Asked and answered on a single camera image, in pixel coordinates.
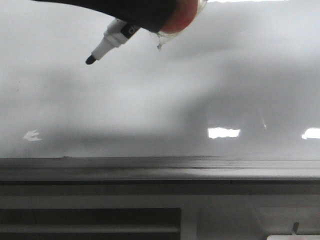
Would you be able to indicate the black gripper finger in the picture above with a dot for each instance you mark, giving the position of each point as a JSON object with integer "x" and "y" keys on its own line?
{"x": 147, "y": 14}

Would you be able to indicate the white black whiteboard marker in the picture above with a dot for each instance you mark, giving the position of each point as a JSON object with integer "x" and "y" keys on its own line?
{"x": 118, "y": 32}

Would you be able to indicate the white whiteboard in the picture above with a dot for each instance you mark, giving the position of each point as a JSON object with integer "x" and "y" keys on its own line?
{"x": 243, "y": 80}

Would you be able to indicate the grey aluminium whiteboard tray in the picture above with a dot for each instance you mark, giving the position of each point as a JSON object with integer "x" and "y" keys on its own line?
{"x": 155, "y": 169}

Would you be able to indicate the white box at bottom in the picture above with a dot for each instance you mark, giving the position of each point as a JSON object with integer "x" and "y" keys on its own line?
{"x": 293, "y": 237}

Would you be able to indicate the dark slatted vent panel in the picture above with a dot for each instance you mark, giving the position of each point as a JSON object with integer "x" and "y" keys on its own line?
{"x": 91, "y": 224}

